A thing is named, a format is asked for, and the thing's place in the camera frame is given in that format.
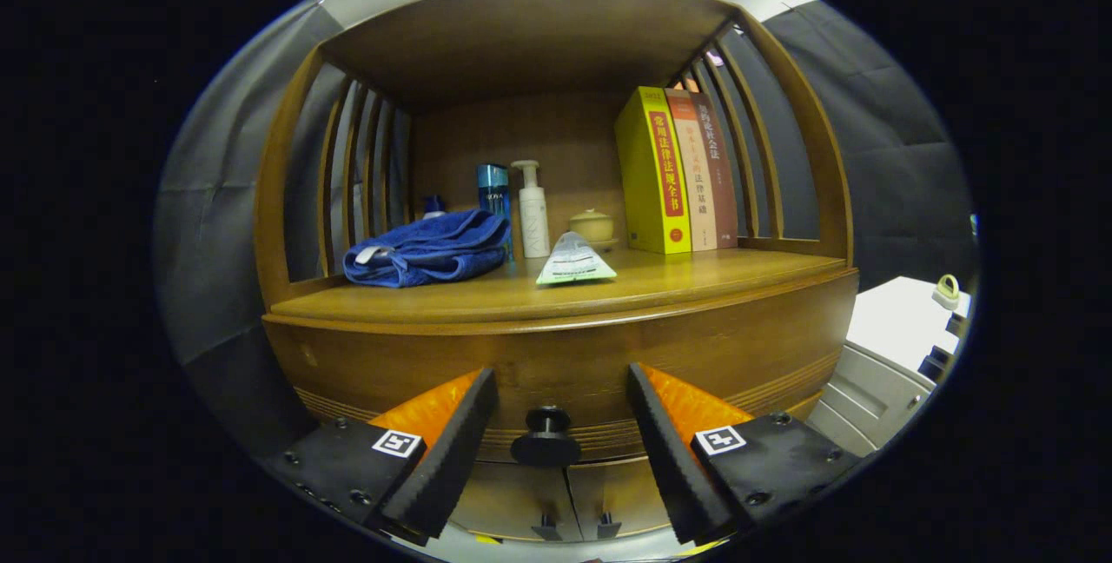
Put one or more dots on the wooden cabinet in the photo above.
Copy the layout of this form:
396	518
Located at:
521	33

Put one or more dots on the orange and beige book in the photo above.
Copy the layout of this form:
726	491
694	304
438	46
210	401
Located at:
698	189

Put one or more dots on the wooden cabinet door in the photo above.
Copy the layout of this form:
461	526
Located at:
504	502
625	493

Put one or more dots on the wooden countertop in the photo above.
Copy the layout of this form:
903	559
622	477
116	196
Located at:
678	276

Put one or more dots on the white pump bottle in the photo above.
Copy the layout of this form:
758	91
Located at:
532	224

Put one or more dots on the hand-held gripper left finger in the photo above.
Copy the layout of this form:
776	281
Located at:
447	459

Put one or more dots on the thick yellow book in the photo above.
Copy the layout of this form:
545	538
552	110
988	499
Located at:
647	181

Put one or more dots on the small white blue-capped bottle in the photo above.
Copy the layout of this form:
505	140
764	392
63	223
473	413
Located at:
433	207

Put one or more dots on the clear blue bottle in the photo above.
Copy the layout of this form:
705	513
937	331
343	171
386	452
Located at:
493	189

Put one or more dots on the small green and white object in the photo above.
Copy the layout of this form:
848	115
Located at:
946	292

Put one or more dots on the brown book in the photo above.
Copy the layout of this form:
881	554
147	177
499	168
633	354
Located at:
721	189

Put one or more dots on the lidded beige tea bowl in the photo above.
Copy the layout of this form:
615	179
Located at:
592	226

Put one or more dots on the white squeeze tube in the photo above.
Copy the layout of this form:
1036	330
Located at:
573	266

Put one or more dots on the folded blue towel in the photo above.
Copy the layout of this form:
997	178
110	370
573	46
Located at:
434	250

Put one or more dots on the small black block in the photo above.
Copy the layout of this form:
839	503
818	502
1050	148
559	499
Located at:
936	363
957	326

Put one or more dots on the white side cabinet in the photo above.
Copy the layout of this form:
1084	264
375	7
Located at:
895	320

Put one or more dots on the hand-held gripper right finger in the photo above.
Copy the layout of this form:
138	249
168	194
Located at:
678	459

